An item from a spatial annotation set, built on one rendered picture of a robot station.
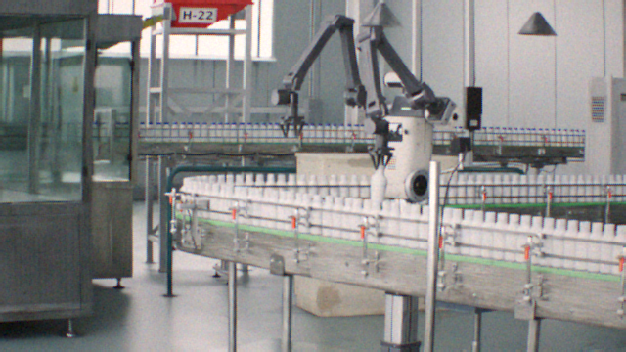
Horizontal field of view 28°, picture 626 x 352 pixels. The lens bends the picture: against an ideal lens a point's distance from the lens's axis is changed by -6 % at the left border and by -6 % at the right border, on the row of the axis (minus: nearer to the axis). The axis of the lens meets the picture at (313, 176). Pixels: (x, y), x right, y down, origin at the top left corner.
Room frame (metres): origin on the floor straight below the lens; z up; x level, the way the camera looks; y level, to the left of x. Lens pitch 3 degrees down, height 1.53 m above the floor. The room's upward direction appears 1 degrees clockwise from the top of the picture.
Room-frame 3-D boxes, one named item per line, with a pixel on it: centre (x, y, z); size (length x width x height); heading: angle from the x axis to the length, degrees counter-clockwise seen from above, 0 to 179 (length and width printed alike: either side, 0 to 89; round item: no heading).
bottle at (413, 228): (5.01, -0.40, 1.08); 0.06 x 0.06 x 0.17
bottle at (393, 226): (5.10, -0.33, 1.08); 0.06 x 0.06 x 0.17
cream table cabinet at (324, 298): (9.93, -0.48, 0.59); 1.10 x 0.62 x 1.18; 109
